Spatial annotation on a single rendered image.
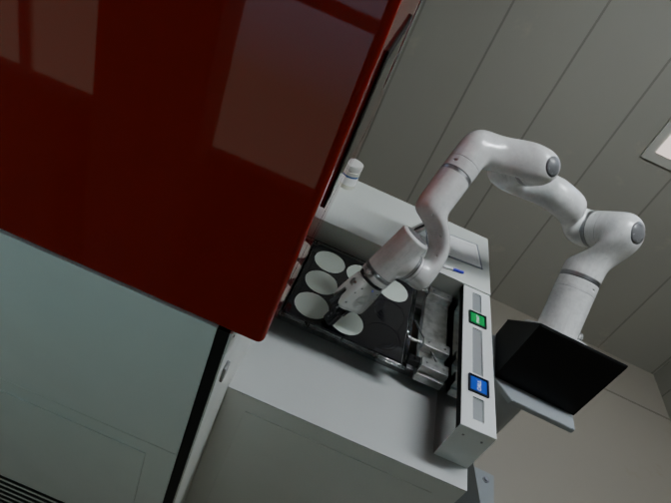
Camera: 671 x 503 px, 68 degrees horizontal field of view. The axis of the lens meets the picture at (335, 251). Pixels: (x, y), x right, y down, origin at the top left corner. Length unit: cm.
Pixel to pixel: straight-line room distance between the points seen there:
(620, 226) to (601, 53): 146
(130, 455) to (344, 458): 49
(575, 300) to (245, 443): 102
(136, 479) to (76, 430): 17
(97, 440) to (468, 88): 243
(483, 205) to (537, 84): 75
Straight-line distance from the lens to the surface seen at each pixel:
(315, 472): 141
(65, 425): 125
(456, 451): 134
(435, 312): 162
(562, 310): 163
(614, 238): 165
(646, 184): 324
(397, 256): 122
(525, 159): 139
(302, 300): 138
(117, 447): 122
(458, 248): 181
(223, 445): 145
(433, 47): 291
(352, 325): 138
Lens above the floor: 183
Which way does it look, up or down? 35 degrees down
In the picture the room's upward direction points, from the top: 25 degrees clockwise
